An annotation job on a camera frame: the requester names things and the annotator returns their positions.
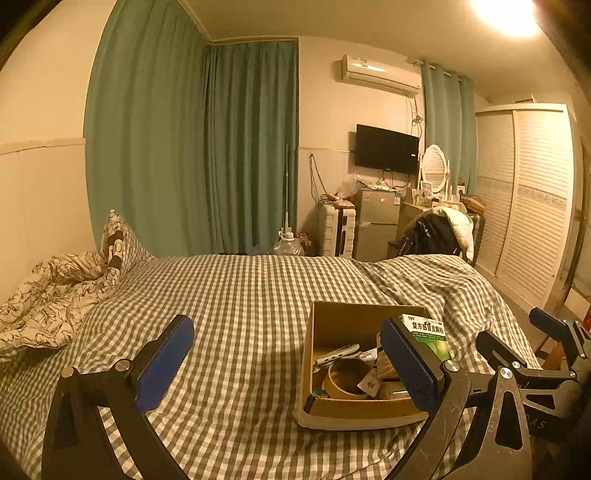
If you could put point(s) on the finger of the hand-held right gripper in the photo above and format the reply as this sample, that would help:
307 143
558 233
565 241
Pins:
551 323
501 350

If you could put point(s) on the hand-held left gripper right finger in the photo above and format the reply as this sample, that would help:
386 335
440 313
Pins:
408 360

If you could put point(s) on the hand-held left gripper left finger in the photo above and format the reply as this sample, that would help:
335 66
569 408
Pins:
165 364

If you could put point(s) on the green medicine box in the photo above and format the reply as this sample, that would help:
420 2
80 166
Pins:
427 334

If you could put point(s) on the brown cardboard box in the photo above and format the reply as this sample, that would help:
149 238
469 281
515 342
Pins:
355 407

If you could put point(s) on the grey oblong gadget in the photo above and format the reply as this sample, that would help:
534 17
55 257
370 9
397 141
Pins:
337 354

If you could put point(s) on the beige tape roll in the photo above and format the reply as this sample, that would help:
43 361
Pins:
336 392

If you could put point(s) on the dark suitcase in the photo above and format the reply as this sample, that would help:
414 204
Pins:
476 240

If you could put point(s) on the white louvred wardrobe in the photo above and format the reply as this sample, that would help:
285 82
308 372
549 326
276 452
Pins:
526 203

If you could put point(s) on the black jacket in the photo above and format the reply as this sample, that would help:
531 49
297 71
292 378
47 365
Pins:
427 235

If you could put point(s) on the floral quilt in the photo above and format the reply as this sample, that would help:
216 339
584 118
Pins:
51 304

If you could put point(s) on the white jacket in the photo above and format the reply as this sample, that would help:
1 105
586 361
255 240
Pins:
461 226

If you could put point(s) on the brown patterned pillow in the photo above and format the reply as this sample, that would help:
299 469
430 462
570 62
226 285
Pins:
122 240

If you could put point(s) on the grey small fridge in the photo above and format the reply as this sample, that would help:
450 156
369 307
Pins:
376 224

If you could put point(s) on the wooden dresser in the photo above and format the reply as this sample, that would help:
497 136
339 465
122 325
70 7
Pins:
408 210

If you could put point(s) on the clear water bottle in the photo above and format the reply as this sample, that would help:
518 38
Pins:
288 244

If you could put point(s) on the crumpled plastic bag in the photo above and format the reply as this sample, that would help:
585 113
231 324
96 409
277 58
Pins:
347 189

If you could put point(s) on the white oval mirror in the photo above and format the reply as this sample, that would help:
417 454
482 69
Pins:
435 165

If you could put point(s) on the black television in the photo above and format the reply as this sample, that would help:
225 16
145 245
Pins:
387 148

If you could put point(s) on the white pole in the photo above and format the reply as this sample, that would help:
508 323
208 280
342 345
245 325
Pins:
286 184

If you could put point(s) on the light green curtain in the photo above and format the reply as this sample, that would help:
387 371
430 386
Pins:
450 129

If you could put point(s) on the white air conditioner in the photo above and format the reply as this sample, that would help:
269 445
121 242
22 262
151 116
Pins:
381 74

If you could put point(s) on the ceiling lamp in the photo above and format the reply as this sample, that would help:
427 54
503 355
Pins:
503 14

